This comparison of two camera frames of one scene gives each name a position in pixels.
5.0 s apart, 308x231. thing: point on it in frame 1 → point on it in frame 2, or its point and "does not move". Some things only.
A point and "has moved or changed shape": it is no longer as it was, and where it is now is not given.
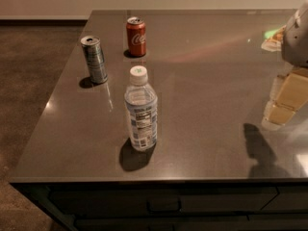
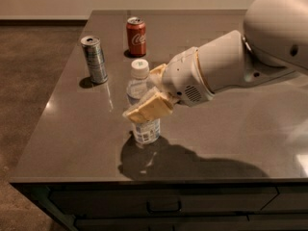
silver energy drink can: x=94 y=58 does not move
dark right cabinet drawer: x=289 y=198 does not move
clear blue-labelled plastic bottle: x=142 y=108 has moved or changed shape
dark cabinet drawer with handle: x=166 y=200 does not move
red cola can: x=136 y=32 does not move
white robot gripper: x=295 y=43 → x=183 y=76
